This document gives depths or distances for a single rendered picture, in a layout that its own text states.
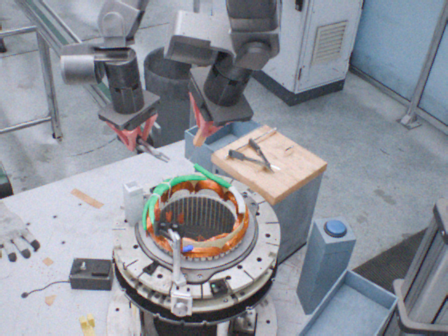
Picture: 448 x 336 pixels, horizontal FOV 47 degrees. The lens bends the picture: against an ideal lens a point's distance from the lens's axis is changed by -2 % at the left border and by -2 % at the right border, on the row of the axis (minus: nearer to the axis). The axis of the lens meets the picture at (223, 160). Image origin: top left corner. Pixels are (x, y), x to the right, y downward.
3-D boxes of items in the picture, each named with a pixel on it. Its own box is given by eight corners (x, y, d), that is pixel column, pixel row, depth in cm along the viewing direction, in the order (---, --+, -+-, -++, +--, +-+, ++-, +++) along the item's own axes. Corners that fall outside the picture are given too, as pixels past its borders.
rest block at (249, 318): (233, 331, 112) (235, 317, 109) (236, 310, 117) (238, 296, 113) (253, 334, 112) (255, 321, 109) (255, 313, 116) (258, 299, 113)
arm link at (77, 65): (122, 11, 81) (133, 11, 89) (51, 14, 81) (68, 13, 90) (126, 87, 84) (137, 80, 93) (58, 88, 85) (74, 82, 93)
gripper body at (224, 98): (212, 130, 74) (228, 97, 68) (186, 76, 78) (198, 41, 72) (250, 122, 77) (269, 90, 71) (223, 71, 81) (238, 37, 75)
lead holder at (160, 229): (152, 233, 84) (152, 218, 81) (174, 224, 86) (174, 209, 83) (164, 248, 81) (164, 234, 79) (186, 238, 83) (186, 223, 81)
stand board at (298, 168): (210, 161, 123) (211, 153, 122) (264, 132, 134) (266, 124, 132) (273, 206, 112) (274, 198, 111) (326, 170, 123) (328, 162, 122)
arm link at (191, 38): (274, 55, 60) (278, -6, 63) (178, 33, 57) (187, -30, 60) (242, 94, 71) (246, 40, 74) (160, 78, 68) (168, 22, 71)
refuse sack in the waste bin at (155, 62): (132, 110, 285) (130, 53, 264) (193, 94, 303) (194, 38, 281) (166, 148, 261) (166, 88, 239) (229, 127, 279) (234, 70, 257)
